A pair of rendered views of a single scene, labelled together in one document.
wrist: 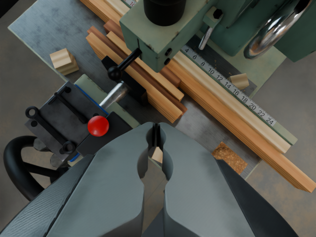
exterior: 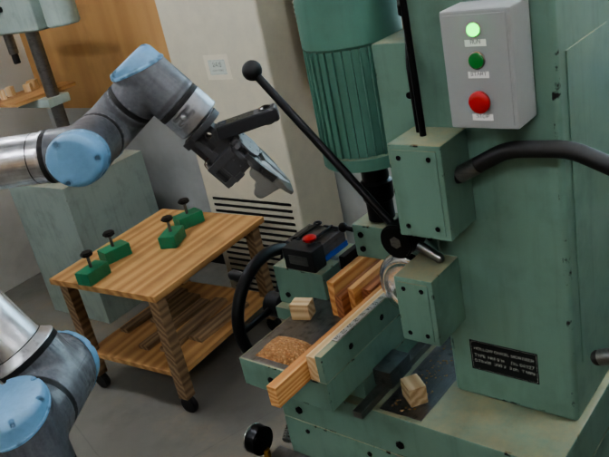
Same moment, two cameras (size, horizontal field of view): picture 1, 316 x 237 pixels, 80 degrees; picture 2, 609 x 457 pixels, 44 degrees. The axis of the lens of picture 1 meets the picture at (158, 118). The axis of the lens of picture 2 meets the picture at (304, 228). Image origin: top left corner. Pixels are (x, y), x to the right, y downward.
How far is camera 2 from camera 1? 1.36 m
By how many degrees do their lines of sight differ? 68
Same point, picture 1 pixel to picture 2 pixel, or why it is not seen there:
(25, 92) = not seen: hidden behind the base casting
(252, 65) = (453, 411)
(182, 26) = (372, 226)
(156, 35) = (363, 220)
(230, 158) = (300, 347)
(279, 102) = not seen: outside the picture
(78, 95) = (333, 234)
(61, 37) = not seen: hidden behind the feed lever
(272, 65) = (462, 431)
